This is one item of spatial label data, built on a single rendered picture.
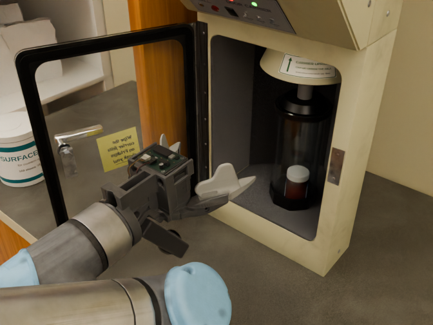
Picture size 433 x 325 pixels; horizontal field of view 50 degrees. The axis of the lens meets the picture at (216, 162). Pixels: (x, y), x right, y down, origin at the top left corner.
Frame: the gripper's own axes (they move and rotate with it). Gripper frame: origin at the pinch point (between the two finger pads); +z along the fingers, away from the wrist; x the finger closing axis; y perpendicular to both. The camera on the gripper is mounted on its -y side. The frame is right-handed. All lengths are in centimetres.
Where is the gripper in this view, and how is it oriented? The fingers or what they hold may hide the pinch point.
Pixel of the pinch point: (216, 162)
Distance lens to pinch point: 71.3
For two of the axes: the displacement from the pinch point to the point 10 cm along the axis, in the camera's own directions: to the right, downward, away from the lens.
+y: -0.4, -8.1, -5.9
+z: 6.4, -4.8, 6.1
